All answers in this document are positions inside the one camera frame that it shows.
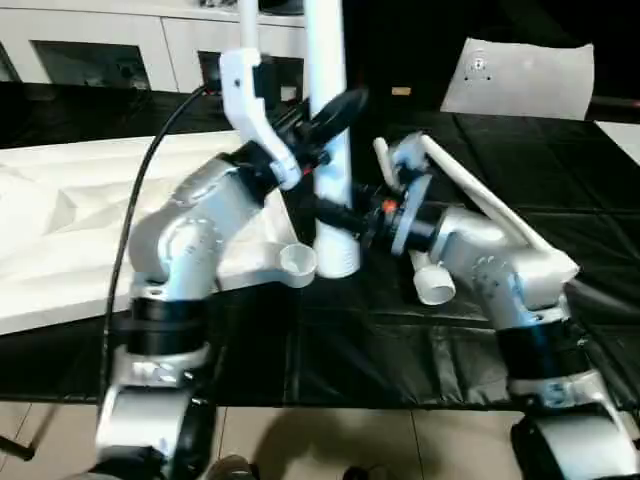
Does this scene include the white plastic table leg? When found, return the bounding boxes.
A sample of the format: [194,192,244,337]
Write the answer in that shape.
[238,0,261,51]
[419,132,581,281]
[302,0,362,279]
[372,135,457,307]

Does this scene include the white plastic table top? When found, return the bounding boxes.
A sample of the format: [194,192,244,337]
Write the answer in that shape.
[0,130,319,336]

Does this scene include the black cabinet with gold label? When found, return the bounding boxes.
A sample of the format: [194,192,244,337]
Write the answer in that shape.
[342,0,466,114]

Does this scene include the grey rounded container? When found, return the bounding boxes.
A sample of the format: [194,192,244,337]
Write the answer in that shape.
[259,0,306,14]

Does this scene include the black work mat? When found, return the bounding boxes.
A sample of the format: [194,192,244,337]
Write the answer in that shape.
[0,82,640,409]

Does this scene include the white cabinet with glass doors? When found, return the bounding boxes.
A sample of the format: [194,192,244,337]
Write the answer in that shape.
[0,0,311,101]

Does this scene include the white flat board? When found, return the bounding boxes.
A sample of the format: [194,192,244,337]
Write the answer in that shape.
[594,119,640,164]

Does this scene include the dark brown rounded object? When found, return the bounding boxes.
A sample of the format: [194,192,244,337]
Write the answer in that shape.
[209,454,256,480]
[344,464,386,480]

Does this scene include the black metal rod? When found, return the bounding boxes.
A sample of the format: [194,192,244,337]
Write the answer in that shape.
[0,434,36,461]

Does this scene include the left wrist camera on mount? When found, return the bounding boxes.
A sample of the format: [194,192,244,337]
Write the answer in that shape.
[219,47,301,191]

